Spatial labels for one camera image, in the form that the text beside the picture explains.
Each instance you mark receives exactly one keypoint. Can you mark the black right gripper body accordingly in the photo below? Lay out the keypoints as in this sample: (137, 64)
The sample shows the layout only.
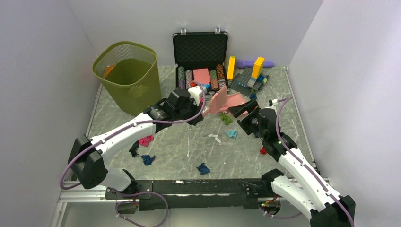
(250, 124)

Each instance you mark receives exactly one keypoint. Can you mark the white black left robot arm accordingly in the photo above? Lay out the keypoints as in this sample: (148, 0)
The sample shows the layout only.
(88, 155)

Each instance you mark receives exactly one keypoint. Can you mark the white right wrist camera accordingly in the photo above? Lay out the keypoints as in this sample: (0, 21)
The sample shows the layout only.
(273, 102)

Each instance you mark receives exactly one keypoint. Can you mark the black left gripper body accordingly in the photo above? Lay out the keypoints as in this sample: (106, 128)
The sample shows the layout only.
(190, 110)

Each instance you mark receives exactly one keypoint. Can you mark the teal paper scrap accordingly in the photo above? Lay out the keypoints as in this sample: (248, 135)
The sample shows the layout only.
(232, 133)

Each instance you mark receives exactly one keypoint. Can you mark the olive green mesh wastebasket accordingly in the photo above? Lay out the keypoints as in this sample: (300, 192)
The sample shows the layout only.
(134, 82)

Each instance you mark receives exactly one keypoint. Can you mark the grey building block baseplate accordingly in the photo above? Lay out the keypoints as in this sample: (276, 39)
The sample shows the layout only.
(243, 83)

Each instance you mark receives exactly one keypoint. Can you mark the blue scrap near blocks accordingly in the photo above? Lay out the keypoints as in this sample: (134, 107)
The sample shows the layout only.
(252, 96)

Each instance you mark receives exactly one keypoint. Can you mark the black poker chip case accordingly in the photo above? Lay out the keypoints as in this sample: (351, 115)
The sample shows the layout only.
(199, 50)

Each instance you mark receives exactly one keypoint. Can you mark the pink hand brush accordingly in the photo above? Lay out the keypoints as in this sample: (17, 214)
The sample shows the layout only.
(218, 103)

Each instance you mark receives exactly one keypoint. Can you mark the orange scrap in basket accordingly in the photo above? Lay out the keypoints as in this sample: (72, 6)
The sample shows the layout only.
(107, 70)

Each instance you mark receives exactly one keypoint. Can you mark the yellow tall block left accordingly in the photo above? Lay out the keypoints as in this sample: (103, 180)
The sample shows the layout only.
(231, 68)

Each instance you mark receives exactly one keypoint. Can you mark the red paper scrap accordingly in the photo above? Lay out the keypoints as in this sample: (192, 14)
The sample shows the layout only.
(263, 151)

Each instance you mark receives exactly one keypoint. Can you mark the green paper scrap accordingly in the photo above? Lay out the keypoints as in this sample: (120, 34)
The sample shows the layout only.
(225, 119)

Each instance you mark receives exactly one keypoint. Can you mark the dark blue scrap centre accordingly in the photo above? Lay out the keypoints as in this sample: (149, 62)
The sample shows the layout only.
(203, 169)

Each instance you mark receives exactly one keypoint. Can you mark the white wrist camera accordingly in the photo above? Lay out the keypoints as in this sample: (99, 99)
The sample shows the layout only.
(197, 94)
(273, 102)

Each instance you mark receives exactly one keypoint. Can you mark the dark blue scrap left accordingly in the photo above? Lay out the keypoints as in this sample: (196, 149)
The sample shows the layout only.
(147, 159)

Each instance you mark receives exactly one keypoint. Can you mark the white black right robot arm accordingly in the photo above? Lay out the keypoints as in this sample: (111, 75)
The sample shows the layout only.
(320, 203)

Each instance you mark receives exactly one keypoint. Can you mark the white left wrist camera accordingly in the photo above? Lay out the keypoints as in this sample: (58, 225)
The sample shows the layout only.
(197, 94)

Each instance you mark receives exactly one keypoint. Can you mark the pink plastic dustpan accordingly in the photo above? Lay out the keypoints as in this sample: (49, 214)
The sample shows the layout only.
(231, 100)

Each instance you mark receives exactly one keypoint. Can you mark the purple cylinder toy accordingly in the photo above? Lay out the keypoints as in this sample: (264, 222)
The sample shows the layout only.
(241, 64)

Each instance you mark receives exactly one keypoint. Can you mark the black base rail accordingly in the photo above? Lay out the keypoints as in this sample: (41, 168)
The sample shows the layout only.
(203, 193)

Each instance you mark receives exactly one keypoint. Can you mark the dark blue scrap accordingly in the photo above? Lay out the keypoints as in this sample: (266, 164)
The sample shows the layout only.
(147, 159)
(203, 169)

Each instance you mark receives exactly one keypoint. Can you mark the pink card stack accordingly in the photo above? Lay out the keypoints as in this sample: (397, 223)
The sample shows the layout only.
(202, 76)

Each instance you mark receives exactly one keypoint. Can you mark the magenta paper scrap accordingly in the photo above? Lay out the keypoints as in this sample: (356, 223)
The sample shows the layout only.
(145, 141)

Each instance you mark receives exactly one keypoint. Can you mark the white torn paper scrap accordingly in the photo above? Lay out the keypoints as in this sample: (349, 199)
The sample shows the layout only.
(216, 138)

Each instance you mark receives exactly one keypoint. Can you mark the black paper scrap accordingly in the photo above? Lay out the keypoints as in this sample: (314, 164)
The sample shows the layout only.
(133, 149)

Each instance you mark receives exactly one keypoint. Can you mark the yellow tall block right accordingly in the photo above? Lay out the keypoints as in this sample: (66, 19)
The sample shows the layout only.
(257, 68)

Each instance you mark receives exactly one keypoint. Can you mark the yellow tall block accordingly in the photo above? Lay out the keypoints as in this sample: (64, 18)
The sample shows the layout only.
(231, 68)
(257, 68)

